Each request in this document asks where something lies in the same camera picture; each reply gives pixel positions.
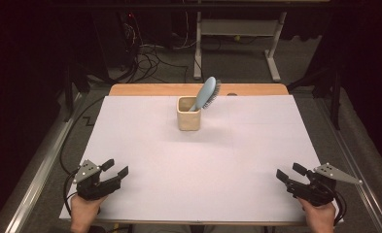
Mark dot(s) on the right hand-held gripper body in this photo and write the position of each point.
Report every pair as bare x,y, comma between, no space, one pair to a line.
318,192

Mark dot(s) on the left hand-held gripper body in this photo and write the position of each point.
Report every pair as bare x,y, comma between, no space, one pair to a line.
93,189

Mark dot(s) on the beige square cup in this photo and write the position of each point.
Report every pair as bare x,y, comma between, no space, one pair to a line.
188,121

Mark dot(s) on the light blue hairbrush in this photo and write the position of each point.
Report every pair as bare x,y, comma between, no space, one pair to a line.
206,92

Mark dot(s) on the person's left hand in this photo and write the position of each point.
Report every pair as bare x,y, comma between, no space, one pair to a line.
85,213

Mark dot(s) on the person's right hand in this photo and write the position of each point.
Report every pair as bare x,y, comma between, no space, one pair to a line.
319,218

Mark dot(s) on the black stand legs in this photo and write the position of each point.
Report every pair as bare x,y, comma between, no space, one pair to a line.
80,81
334,97

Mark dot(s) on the wooden table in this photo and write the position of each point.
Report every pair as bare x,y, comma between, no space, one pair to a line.
140,89

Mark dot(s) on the metal floor rail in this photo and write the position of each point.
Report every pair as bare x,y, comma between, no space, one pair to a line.
36,168
357,161

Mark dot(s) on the white metal desk frame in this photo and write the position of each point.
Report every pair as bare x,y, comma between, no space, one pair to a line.
240,27

